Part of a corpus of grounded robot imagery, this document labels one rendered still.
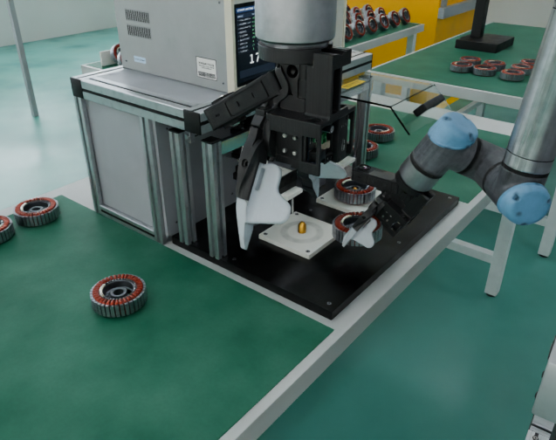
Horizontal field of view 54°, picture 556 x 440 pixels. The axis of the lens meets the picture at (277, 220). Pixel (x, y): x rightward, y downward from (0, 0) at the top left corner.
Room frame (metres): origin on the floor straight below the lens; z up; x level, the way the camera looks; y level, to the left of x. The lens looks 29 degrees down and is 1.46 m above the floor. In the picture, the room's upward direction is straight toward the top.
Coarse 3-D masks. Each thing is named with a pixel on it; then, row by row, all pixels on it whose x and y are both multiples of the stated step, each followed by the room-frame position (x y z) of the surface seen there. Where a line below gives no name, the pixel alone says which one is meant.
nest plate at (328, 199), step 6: (330, 192) 1.36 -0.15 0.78; (378, 192) 1.36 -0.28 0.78; (318, 198) 1.32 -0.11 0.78; (324, 198) 1.32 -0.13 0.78; (330, 198) 1.32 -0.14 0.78; (336, 198) 1.32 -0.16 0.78; (324, 204) 1.30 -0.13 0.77; (330, 204) 1.29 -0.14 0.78; (336, 204) 1.28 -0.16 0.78; (342, 204) 1.28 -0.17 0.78; (348, 204) 1.28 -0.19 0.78; (354, 204) 1.28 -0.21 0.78; (360, 204) 1.28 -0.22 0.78; (366, 204) 1.28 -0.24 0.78; (342, 210) 1.27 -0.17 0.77; (348, 210) 1.26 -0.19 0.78; (354, 210) 1.25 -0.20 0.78; (360, 210) 1.25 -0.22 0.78
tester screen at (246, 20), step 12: (240, 12) 1.18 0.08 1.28; (252, 12) 1.21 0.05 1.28; (240, 24) 1.18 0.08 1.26; (252, 24) 1.21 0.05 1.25; (240, 36) 1.18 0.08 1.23; (252, 36) 1.21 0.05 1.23; (240, 48) 1.18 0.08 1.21; (252, 48) 1.21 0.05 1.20; (240, 60) 1.18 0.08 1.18; (264, 72) 1.24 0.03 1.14
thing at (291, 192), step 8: (280, 168) 1.21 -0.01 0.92; (288, 168) 1.21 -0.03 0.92; (288, 176) 1.17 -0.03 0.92; (280, 184) 1.15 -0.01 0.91; (288, 184) 1.17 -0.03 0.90; (296, 184) 1.20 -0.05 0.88; (280, 192) 1.15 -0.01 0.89; (288, 192) 1.16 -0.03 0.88; (296, 192) 1.16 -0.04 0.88; (288, 200) 1.14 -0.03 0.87
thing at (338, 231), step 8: (344, 216) 1.09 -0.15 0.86; (352, 216) 1.09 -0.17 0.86; (336, 224) 1.04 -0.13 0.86; (344, 224) 1.07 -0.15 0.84; (352, 224) 1.06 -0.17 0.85; (336, 232) 1.03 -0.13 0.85; (344, 232) 1.01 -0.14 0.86; (376, 232) 1.01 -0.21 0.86; (352, 240) 1.00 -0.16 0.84; (376, 240) 1.01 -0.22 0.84
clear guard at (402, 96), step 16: (352, 80) 1.46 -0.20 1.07; (368, 80) 1.46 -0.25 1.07; (384, 80) 1.46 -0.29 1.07; (400, 80) 1.46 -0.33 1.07; (352, 96) 1.32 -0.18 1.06; (368, 96) 1.32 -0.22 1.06; (384, 96) 1.32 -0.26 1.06; (400, 96) 1.32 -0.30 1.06; (416, 96) 1.34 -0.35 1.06; (432, 96) 1.38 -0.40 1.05; (400, 112) 1.25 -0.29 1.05; (432, 112) 1.33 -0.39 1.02; (416, 128) 1.24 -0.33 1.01
